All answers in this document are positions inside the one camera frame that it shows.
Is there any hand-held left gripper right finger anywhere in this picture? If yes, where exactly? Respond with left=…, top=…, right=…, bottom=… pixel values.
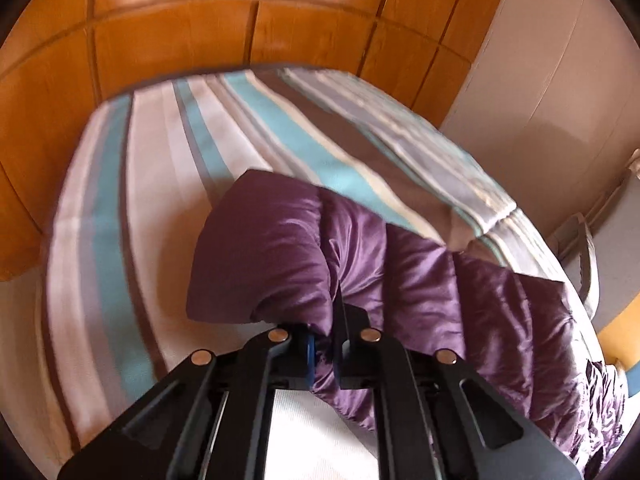
left=333, top=280, right=583, bottom=480

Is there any grey yellow blue headboard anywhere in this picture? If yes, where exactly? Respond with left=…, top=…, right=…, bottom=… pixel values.
left=552, top=212, right=640, bottom=366

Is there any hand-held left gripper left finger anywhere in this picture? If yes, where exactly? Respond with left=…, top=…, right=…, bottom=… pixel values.
left=57, top=324, right=317, bottom=480

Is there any striped bed sheet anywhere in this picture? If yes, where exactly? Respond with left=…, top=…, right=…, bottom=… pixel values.
left=42, top=67, right=601, bottom=480

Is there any purple puffer jacket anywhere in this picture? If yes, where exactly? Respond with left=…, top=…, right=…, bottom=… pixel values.
left=186, top=169, right=628, bottom=478

